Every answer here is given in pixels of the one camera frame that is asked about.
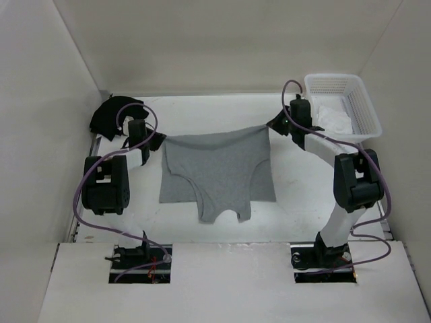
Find grey tank top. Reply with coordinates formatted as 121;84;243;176
159;125;276;223

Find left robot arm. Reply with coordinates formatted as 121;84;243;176
73;120;172;265

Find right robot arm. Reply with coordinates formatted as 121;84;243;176
267;96;385;273

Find white tank top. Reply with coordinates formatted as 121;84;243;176
317;105;353;135

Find folded black tank tops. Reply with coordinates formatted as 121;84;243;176
89;96;149;141

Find white plastic basket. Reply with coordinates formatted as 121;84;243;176
304;73;382;143

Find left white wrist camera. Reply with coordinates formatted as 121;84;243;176
121;116;134;136

